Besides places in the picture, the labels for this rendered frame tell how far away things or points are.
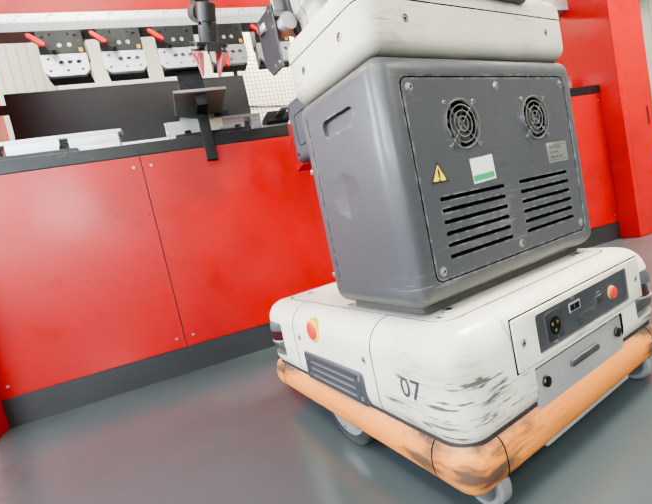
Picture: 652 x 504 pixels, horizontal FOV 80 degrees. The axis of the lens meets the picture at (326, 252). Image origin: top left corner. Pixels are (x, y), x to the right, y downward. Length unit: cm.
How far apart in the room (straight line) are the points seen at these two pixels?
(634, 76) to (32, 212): 290
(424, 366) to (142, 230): 122
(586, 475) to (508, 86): 66
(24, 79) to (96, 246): 290
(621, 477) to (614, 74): 228
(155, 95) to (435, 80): 185
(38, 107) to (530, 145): 215
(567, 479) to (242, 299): 119
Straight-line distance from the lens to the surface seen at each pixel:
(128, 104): 236
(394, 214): 60
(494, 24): 86
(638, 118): 283
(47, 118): 240
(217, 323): 161
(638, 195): 277
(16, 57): 443
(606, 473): 81
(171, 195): 159
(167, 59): 184
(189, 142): 162
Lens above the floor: 47
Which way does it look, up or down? 5 degrees down
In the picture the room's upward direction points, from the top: 12 degrees counter-clockwise
